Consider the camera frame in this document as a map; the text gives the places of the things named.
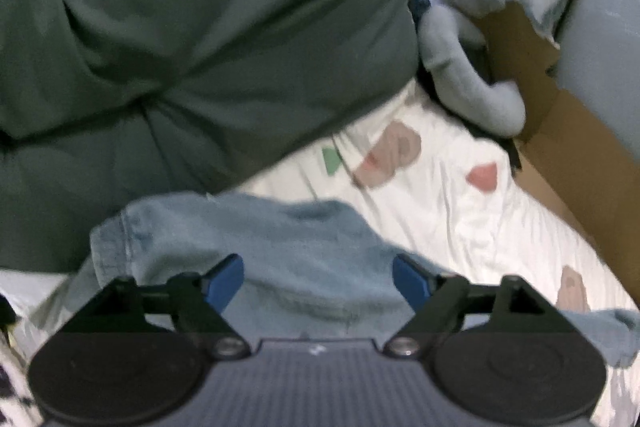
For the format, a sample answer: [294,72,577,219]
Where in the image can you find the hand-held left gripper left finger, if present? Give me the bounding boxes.
[65,253,251,360]

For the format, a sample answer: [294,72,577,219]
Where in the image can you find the white bear printed bed sheet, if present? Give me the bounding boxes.
[0,79,640,427]

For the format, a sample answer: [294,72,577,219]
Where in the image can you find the blue denim pants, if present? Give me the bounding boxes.
[30,192,640,368]

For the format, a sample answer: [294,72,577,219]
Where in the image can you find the black white patterned cloth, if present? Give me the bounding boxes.
[0,337,36,427]

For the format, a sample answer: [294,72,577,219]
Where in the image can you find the grey u-shaped pillow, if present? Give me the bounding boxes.
[417,3,527,138]

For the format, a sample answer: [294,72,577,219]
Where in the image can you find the brown cardboard box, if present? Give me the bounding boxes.
[472,1,640,258]

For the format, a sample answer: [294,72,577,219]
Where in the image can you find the dark green duvet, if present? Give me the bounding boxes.
[0,0,419,273]

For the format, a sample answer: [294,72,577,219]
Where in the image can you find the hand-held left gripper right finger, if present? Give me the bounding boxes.
[383,254,576,360]

